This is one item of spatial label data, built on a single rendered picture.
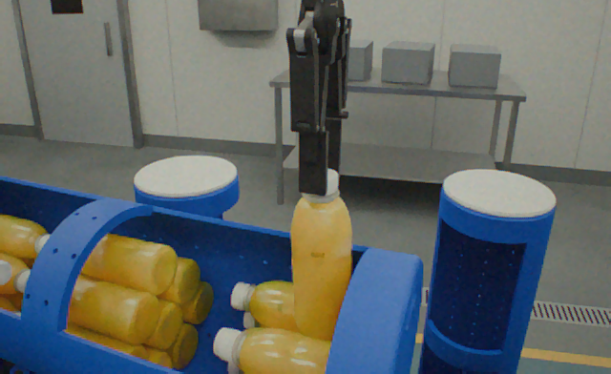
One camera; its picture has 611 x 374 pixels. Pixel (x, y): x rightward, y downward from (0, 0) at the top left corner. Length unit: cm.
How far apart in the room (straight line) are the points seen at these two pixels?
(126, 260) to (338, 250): 31
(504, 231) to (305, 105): 83
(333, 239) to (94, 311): 34
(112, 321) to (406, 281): 38
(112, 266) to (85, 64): 430
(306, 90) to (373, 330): 24
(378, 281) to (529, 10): 354
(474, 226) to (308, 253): 72
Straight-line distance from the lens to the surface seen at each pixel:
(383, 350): 50
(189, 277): 77
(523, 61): 400
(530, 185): 136
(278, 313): 67
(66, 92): 518
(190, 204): 123
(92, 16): 482
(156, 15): 451
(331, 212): 52
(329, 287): 55
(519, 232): 121
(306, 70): 44
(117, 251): 72
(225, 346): 62
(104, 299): 70
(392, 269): 55
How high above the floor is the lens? 153
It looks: 22 degrees down
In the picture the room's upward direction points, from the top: straight up
